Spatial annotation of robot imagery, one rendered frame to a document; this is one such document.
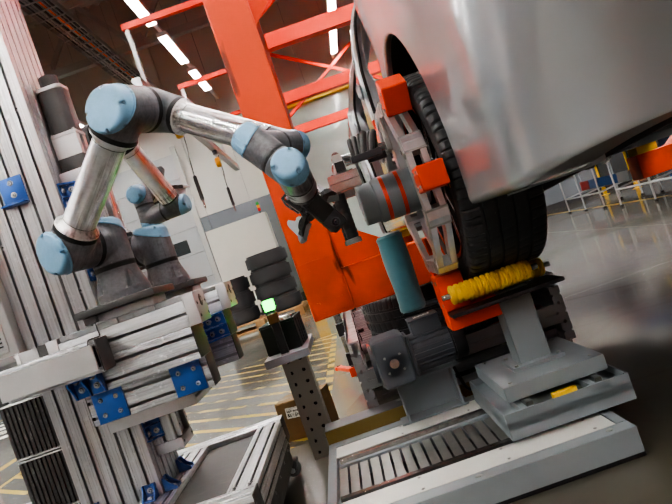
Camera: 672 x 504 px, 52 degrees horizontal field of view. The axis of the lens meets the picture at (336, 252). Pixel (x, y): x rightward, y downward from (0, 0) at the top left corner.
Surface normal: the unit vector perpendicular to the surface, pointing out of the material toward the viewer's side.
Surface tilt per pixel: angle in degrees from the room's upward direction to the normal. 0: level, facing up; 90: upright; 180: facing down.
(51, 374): 90
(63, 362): 90
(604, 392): 90
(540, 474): 90
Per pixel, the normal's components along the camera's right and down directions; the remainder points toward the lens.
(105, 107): -0.38, 0.05
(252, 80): 0.00, 0.00
